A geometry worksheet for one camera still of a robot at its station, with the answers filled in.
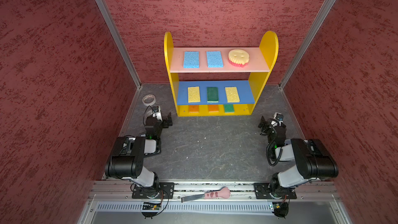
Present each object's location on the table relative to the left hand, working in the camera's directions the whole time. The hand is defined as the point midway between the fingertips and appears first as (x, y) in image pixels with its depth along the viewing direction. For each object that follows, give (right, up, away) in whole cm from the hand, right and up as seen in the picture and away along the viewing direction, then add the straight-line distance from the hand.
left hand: (163, 115), depth 94 cm
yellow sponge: (+19, +13, +1) cm, 23 cm away
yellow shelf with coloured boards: (+38, +24, +17) cm, 47 cm away
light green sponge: (+42, +4, +10) cm, 44 cm away
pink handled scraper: (+35, -35, -22) cm, 54 cm away
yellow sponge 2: (+43, +13, +1) cm, 45 cm away
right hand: (+65, -2, -2) cm, 65 cm away
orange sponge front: (+32, +4, +12) cm, 34 cm away
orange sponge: (+18, +4, +10) cm, 21 cm away
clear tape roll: (-16, +10, +17) cm, 25 cm away
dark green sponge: (+31, +14, +3) cm, 34 cm away
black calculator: (+2, -11, -27) cm, 30 cm away
